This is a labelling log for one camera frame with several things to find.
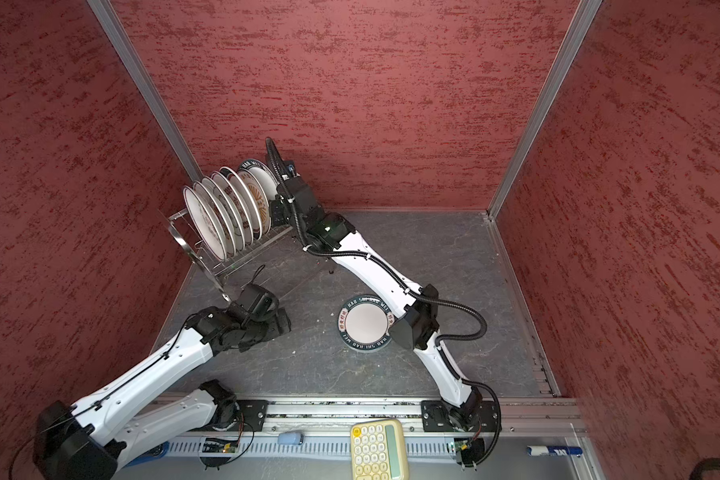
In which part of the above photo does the stainless steel dish rack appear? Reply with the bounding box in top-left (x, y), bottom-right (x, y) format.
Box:
top-left (166, 203), bottom-right (337, 304)

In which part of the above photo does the green rimmed plate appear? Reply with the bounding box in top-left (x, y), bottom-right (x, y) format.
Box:
top-left (337, 294), bottom-right (395, 352)
top-left (238, 158), bottom-right (278, 202)

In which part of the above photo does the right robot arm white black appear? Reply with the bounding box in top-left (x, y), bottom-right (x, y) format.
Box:
top-left (277, 174), bottom-right (487, 431)

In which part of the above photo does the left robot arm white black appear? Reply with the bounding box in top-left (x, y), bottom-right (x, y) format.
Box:
top-left (33, 283), bottom-right (291, 479)

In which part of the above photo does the white plate in rack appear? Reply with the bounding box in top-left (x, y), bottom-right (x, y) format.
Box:
top-left (202, 167), bottom-right (262, 256)

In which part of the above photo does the front white plate red pattern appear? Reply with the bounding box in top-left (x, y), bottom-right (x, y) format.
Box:
top-left (182, 186), bottom-right (227, 260)

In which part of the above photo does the light blue eraser block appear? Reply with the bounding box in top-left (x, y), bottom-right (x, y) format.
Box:
top-left (277, 431), bottom-right (304, 446)

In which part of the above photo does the left small circuit board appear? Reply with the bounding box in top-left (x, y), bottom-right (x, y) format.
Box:
top-left (201, 438), bottom-right (240, 455)

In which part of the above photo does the small circuit board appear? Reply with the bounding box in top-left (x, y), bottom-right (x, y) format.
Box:
top-left (201, 438), bottom-right (240, 455)
top-left (453, 438), bottom-right (485, 468)

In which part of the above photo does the blue black tool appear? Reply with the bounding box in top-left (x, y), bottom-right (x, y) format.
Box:
top-left (127, 442), bottom-right (170, 467)

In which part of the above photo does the yellow calculator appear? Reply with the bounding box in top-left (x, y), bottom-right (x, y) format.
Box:
top-left (350, 419), bottom-right (410, 480)

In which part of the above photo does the right small circuit board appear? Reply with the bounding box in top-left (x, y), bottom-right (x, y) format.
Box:
top-left (453, 438), bottom-right (485, 468)

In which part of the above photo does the blue white marker pen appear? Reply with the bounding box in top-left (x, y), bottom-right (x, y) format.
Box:
top-left (526, 445), bottom-right (584, 457)

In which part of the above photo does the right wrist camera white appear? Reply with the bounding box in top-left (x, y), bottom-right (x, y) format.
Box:
top-left (280, 160), bottom-right (298, 179)

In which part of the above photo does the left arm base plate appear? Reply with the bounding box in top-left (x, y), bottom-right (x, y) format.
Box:
top-left (211, 399), bottom-right (270, 432)

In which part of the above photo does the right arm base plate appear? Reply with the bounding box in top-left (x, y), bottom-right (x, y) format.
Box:
top-left (420, 400), bottom-right (500, 434)

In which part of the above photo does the black corrugated cable conduit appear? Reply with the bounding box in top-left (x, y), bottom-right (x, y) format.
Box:
top-left (265, 136), bottom-right (504, 463)

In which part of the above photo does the left corner aluminium post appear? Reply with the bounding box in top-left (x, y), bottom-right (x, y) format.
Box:
top-left (86, 0), bottom-right (203, 181)

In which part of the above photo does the corner aluminium post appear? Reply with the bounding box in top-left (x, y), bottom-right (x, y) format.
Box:
top-left (86, 0), bottom-right (203, 181)
top-left (487, 0), bottom-right (602, 222)

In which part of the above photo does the aluminium rail frame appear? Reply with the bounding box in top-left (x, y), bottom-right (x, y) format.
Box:
top-left (167, 397), bottom-right (604, 479)

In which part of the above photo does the right corner aluminium post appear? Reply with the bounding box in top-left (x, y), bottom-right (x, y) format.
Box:
top-left (487, 0), bottom-right (602, 222)

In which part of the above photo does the black cable bottom right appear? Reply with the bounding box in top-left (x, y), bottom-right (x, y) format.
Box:
top-left (688, 457), bottom-right (720, 480)

